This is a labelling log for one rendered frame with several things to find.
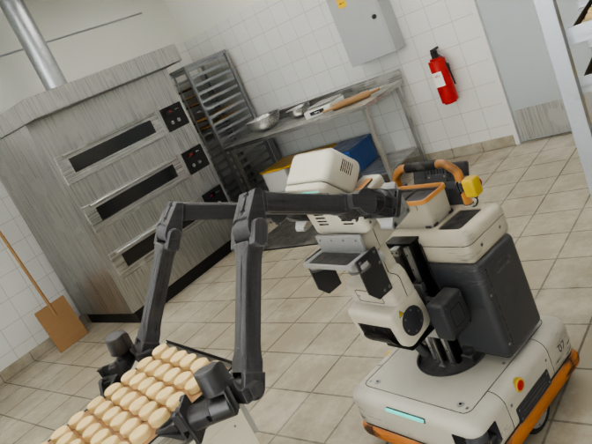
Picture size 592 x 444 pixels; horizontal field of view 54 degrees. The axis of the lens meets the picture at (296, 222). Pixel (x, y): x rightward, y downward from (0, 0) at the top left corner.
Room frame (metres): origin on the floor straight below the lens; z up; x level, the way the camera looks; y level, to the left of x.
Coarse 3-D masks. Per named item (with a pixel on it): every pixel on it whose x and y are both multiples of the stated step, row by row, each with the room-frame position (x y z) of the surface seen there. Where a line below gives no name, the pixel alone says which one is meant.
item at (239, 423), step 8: (240, 416) 1.36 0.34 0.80; (216, 424) 1.32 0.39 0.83; (224, 424) 1.33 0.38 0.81; (232, 424) 1.34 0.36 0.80; (240, 424) 1.35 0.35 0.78; (248, 424) 1.36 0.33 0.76; (208, 432) 1.31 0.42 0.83; (216, 432) 1.32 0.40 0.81; (224, 432) 1.32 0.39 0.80; (232, 432) 1.33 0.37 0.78; (240, 432) 1.34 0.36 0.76; (248, 432) 1.36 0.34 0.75; (192, 440) 1.28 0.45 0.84; (208, 440) 1.30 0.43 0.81; (216, 440) 1.31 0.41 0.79; (224, 440) 1.32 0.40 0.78; (232, 440) 1.33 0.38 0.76; (240, 440) 1.34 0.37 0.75; (248, 440) 1.35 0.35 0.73; (256, 440) 1.36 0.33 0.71
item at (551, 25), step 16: (544, 0) 1.00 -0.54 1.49; (544, 16) 1.00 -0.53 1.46; (560, 16) 1.01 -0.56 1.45; (544, 32) 1.01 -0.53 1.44; (560, 32) 0.99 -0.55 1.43; (560, 48) 1.00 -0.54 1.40; (560, 64) 1.00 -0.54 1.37; (560, 80) 1.01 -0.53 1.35; (576, 80) 1.00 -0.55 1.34; (576, 96) 1.00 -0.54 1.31; (576, 112) 1.00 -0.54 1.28; (576, 128) 1.01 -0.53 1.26; (576, 144) 1.01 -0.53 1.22
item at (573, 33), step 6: (582, 24) 1.00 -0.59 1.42; (588, 24) 0.99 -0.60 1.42; (570, 30) 1.01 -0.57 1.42; (576, 30) 1.01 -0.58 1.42; (582, 30) 1.00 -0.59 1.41; (588, 30) 0.99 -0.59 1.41; (570, 36) 1.01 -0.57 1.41; (576, 36) 1.01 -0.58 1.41; (582, 36) 1.00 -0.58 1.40; (588, 36) 1.00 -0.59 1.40; (570, 42) 1.01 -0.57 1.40; (576, 42) 1.01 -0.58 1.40
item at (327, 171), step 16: (304, 160) 1.87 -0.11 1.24; (320, 160) 1.80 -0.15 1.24; (336, 160) 1.79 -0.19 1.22; (352, 160) 1.83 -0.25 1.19; (288, 176) 1.91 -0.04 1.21; (304, 176) 1.83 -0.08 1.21; (320, 176) 1.76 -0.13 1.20; (336, 176) 1.77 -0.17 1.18; (352, 176) 1.81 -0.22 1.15; (288, 192) 1.88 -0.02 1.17; (304, 192) 1.83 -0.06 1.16; (320, 192) 1.78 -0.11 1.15; (336, 192) 1.76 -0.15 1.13
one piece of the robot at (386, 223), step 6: (384, 186) 1.74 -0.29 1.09; (390, 186) 1.72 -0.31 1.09; (396, 186) 1.71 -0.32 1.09; (402, 198) 1.71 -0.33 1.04; (402, 204) 1.71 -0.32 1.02; (402, 210) 1.71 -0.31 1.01; (408, 210) 1.71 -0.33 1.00; (402, 216) 1.69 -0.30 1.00; (384, 222) 1.69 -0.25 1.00; (390, 222) 1.67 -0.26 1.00; (396, 222) 1.68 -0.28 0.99; (384, 228) 1.69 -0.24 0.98; (390, 228) 1.67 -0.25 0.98
